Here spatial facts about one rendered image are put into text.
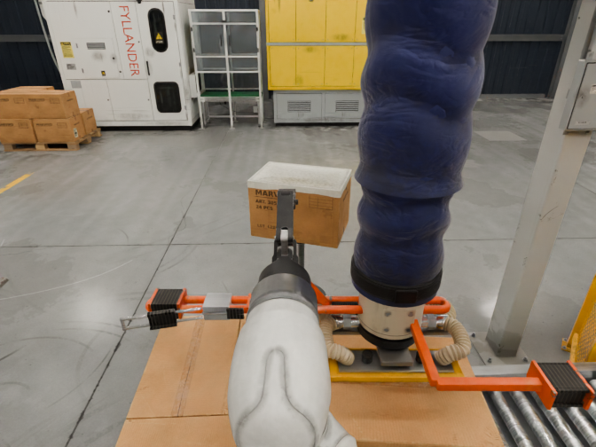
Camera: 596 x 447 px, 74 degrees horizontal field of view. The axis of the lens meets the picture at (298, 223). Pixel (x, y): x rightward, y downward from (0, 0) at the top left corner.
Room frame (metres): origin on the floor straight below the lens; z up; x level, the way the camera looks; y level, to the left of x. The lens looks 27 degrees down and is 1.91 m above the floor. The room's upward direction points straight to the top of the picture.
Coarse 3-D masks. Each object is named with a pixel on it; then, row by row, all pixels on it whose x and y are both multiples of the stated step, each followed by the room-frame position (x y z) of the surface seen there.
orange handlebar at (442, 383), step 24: (192, 312) 0.82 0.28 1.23; (336, 312) 0.81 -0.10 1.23; (360, 312) 0.81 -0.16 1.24; (432, 312) 0.81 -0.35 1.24; (432, 360) 0.64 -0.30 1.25; (432, 384) 0.58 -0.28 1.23; (456, 384) 0.57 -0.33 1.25; (480, 384) 0.57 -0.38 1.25; (504, 384) 0.57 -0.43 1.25; (528, 384) 0.57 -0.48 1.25
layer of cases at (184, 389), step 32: (192, 320) 1.58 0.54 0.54; (224, 320) 1.58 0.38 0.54; (160, 352) 1.36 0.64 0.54; (192, 352) 1.36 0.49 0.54; (224, 352) 1.36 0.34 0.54; (160, 384) 1.18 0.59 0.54; (192, 384) 1.18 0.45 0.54; (224, 384) 1.18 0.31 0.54; (128, 416) 1.02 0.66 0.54; (160, 416) 1.03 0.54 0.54; (192, 416) 1.03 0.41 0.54; (224, 416) 1.02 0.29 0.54
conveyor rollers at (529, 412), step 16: (592, 384) 1.18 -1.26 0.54; (496, 400) 1.10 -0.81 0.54; (528, 400) 1.10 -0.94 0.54; (592, 400) 1.09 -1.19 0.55; (512, 416) 1.02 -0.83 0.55; (528, 416) 1.03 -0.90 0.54; (560, 416) 1.02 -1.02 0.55; (576, 416) 1.02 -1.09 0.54; (592, 416) 1.04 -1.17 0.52; (512, 432) 0.97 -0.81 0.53; (544, 432) 0.95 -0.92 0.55; (560, 432) 0.97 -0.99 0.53; (592, 432) 0.95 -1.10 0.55
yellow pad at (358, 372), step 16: (368, 352) 0.75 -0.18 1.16; (416, 352) 0.78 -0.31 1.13; (432, 352) 0.78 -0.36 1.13; (336, 368) 0.73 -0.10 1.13; (352, 368) 0.72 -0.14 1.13; (368, 368) 0.72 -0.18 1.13; (384, 368) 0.72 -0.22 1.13; (400, 368) 0.72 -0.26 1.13; (416, 368) 0.72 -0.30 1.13; (448, 368) 0.72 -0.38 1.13
